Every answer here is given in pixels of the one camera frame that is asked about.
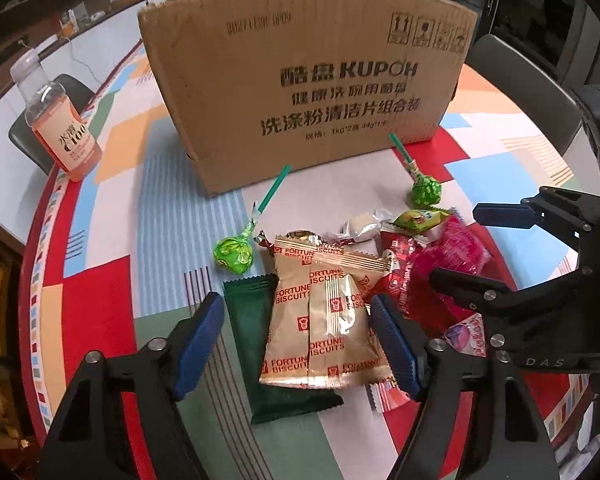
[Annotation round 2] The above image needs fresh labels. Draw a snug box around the green yellow candy packet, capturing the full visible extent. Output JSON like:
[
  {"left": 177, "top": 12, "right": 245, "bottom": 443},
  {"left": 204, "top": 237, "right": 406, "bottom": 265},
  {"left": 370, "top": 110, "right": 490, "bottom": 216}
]
[{"left": 390, "top": 208, "right": 452, "bottom": 236}]

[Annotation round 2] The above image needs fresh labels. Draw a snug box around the orange drink bottle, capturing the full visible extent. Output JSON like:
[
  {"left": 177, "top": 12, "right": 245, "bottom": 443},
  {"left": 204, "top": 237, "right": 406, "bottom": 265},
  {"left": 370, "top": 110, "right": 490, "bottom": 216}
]
[{"left": 9, "top": 50, "right": 102, "bottom": 182}]

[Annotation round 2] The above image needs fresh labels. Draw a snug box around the brown cardboard box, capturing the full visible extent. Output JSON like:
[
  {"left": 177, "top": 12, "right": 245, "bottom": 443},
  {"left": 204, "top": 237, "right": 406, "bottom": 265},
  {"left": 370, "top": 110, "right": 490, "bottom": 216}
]
[{"left": 138, "top": 0, "right": 479, "bottom": 197}]

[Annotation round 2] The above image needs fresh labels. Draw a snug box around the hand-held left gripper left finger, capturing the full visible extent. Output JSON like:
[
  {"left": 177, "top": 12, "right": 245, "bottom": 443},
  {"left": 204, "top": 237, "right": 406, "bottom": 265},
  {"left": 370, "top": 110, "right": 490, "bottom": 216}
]
[{"left": 39, "top": 291, "right": 226, "bottom": 480}]

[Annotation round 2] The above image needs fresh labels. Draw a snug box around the dark green snack packet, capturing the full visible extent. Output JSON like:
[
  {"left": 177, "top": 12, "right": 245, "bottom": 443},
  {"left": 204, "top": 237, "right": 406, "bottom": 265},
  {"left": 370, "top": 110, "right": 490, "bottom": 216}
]
[{"left": 223, "top": 276, "right": 345, "bottom": 425}]

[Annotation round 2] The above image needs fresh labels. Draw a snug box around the grey chair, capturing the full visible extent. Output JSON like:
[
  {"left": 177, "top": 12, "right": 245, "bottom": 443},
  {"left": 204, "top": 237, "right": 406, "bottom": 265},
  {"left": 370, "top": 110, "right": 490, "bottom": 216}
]
[
  {"left": 460, "top": 34, "right": 583, "bottom": 156},
  {"left": 8, "top": 74, "right": 97, "bottom": 176}
]

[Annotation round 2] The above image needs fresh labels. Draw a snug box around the green lollipop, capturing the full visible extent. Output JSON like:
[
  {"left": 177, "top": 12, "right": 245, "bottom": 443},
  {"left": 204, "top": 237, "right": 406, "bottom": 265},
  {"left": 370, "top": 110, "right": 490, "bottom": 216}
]
[
  {"left": 214, "top": 165, "right": 292, "bottom": 276},
  {"left": 387, "top": 132, "right": 443, "bottom": 207}
]

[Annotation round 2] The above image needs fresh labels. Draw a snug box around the gold biscuit packet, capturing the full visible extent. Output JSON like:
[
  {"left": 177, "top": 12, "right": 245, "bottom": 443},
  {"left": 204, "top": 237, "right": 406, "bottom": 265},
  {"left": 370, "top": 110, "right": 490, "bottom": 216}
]
[
  {"left": 258, "top": 230, "right": 346, "bottom": 388},
  {"left": 305, "top": 255, "right": 393, "bottom": 391}
]

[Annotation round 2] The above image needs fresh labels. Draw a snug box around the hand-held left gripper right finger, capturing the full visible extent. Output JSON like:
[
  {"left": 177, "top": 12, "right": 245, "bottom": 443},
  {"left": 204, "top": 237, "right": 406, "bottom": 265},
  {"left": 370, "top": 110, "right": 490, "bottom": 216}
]
[{"left": 369, "top": 294, "right": 551, "bottom": 480}]

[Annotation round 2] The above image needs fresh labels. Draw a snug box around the white candy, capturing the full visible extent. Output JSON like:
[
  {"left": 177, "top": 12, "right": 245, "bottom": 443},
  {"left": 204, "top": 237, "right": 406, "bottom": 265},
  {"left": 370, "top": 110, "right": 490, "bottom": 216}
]
[{"left": 330, "top": 212, "right": 383, "bottom": 246}]

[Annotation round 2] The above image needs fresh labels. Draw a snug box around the red snack packet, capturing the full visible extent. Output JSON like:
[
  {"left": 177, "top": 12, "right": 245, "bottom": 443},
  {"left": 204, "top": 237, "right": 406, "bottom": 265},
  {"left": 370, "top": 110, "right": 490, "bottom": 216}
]
[{"left": 375, "top": 232, "right": 431, "bottom": 313}]

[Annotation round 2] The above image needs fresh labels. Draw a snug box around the white desk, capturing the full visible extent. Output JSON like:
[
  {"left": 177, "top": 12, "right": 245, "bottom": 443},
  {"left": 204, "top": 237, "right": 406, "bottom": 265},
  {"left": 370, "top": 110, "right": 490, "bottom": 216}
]
[{"left": 0, "top": 0, "right": 216, "bottom": 126}]

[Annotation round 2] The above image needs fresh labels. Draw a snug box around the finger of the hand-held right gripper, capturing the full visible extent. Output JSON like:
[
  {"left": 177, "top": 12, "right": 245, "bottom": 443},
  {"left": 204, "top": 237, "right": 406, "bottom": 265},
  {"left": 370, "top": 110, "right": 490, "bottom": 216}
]
[
  {"left": 429, "top": 267, "right": 600, "bottom": 373},
  {"left": 472, "top": 186, "right": 600, "bottom": 271}
]

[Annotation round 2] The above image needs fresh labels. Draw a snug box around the magenta snack packet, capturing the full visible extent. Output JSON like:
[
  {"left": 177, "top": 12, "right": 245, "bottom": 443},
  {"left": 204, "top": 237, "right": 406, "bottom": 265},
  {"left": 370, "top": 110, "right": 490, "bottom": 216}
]
[{"left": 410, "top": 220, "right": 491, "bottom": 321}]

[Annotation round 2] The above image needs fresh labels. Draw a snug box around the red zigzag-edged packet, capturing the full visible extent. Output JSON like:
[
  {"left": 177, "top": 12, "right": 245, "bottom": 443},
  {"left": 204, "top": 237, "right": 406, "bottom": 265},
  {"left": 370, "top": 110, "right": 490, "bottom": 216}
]
[{"left": 365, "top": 377, "right": 412, "bottom": 413}]

